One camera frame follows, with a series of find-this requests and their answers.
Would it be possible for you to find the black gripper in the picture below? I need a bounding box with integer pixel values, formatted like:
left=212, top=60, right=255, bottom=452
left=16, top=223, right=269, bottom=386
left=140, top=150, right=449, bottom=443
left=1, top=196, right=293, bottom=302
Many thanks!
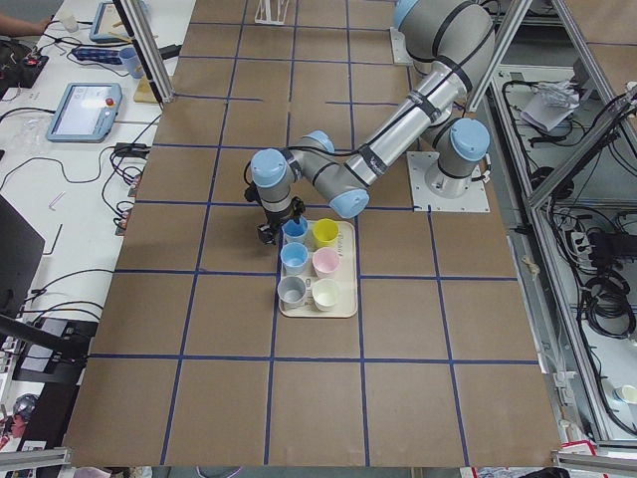
left=257, top=196, right=305, bottom=245

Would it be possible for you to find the light blue ikea cup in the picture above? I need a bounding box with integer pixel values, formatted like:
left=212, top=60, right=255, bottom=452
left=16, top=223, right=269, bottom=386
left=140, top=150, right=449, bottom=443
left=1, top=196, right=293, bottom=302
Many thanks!
left=282, top=216, right=309, bottom=243

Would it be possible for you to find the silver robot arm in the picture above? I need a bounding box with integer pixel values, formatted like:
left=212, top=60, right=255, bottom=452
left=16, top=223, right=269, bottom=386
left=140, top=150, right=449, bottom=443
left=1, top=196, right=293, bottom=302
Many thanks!
left=245, top=1, right=495, bottom=244

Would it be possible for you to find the yellow plastic cup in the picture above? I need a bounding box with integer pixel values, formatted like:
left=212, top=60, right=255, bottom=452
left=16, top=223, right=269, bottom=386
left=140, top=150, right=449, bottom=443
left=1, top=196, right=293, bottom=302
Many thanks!
left=312, top=218, right=339, bottom=249

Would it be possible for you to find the pink plastic cup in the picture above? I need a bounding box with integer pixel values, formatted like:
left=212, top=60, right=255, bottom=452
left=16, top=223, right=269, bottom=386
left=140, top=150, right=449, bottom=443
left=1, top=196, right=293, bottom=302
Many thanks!
left=312, top=247, right=340, bottom=279

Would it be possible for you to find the grey plastic cup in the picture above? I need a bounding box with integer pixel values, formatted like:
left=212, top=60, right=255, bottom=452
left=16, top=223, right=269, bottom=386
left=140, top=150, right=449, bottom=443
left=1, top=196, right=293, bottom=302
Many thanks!
left=277, top=276, right=308, bottom=308

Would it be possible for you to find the cream white cup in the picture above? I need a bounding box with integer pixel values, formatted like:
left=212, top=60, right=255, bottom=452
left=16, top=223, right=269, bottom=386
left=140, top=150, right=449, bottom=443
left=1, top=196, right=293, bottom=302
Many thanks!
left=312, top=278, right=340, bottom=312

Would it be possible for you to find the blue cup on desk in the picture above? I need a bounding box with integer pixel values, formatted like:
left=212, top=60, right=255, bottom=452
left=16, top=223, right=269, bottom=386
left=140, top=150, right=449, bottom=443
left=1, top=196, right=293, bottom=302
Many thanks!
left=118, top=47, right=143, bottom=80

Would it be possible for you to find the cream plastic tray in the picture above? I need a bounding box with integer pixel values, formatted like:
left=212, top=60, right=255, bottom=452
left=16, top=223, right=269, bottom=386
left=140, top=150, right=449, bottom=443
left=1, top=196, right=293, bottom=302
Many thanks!
left=278, top=218, right=358, bottom=319

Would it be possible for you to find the black power adapter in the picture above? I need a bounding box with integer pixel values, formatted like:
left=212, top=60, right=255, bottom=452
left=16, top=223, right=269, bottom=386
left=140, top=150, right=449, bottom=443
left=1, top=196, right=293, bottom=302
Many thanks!
left=113, top=142, right=150, bottom=159

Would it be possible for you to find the wooden mug tree stand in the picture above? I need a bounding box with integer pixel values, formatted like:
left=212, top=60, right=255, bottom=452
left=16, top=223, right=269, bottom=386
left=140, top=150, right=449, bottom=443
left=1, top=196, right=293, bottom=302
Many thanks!
left=124, top=39, right=159, bottom=105

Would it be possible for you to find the blue teach pendant near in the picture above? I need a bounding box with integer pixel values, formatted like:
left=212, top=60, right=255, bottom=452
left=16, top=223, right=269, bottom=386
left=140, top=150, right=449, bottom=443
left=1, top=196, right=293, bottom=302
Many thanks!
left=46, top=83, right=122, bottom=143

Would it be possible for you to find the blue teach pendant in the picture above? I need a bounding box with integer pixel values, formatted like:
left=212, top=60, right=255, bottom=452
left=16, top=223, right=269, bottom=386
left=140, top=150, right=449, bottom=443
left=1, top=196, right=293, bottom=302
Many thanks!
left=89, top=1, right=129, bottom=44
left=46, top=83, right=122, bottom=143

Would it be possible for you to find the blue plaid pencil case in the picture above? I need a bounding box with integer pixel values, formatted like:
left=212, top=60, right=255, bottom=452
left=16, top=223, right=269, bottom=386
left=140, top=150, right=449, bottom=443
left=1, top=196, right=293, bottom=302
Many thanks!
left=71, top=47, right=122, bottom=65

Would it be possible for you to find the black monitor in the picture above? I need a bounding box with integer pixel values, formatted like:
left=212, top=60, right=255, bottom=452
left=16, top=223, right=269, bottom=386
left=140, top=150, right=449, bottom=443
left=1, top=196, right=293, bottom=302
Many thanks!
left=0, top=197, right=45, bottom=319

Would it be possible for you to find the blue teach pendant far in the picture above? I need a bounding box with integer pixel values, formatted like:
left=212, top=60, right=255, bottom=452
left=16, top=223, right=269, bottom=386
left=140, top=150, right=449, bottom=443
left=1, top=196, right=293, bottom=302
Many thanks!
left=89, top=1, right=129, bottom=44

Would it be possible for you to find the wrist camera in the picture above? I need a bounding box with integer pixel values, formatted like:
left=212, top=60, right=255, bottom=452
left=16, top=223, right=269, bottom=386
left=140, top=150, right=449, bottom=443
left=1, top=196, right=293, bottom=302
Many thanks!
left=244, top=182, right=261, bottom=204

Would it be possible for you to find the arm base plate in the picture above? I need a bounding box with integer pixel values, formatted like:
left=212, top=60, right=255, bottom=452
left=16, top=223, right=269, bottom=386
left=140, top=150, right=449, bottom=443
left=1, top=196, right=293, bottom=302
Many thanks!
left=389, top=27, right=413, bottom=67
left=407, top=151, right=491, bottom=213

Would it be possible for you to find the white wire cup rack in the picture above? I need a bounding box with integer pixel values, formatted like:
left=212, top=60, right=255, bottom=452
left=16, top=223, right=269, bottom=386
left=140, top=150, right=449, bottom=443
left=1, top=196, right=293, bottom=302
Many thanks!
left=254, top=0, right=290, bottom=26

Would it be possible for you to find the aluminium frame post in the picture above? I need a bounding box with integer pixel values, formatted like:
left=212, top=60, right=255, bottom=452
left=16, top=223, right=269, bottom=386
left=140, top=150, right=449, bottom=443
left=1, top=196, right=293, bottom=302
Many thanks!
left=113, top=0, right=174, bottom=105

